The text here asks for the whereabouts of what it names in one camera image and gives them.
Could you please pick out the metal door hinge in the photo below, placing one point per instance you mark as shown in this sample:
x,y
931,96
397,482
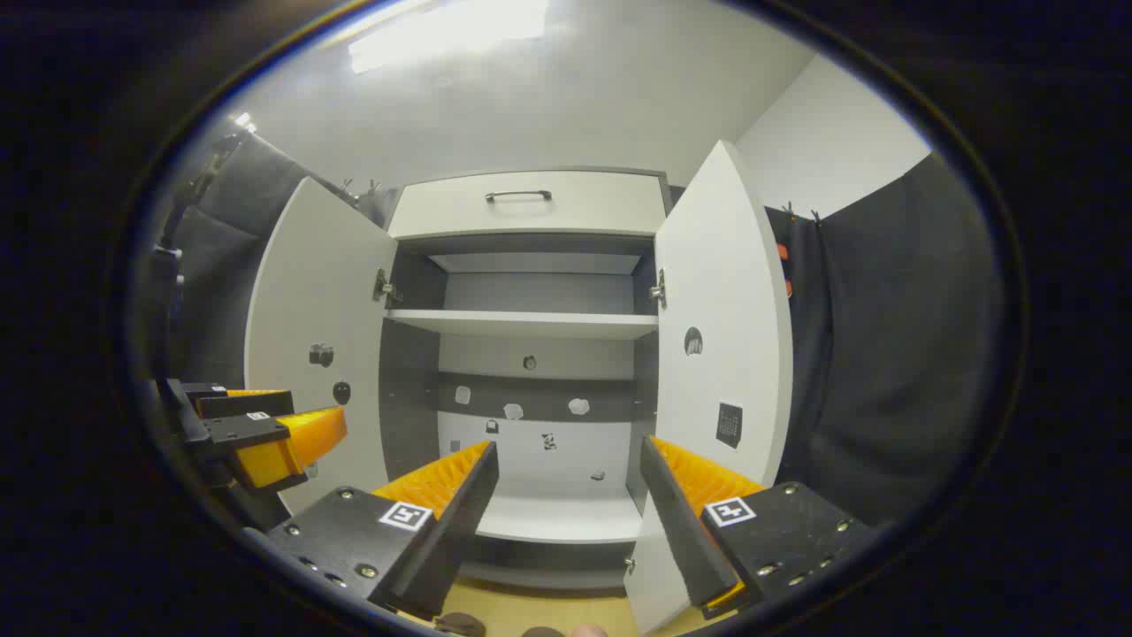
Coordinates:
x,y
385,289
659,290

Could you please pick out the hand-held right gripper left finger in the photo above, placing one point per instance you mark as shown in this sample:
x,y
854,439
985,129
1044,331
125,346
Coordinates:
x,y
460,522

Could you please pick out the white cabinet door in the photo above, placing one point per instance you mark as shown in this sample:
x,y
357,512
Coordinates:
x,y
309,292
725,265

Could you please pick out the rectangular ceiling light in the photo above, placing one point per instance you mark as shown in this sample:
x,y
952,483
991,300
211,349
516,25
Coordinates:
x,y
442,35

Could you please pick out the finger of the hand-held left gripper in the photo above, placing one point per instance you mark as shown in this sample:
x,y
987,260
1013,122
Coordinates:
x,y
292,442
243,404

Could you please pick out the brown fuzzy shoe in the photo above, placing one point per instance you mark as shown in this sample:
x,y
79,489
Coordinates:
x,y
541,632
460,626

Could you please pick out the small ceiling light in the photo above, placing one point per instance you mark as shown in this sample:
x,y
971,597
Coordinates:
x,y
245,122

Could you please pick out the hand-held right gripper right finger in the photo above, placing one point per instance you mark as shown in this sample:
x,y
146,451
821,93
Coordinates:
x,y
685,531

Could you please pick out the white cabinet shelf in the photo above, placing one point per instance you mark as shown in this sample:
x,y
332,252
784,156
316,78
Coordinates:
x,y
566,518
522,323

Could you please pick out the white and grey shoe cabinet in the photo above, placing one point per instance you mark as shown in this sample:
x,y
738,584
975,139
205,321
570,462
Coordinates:
x,y
539,292

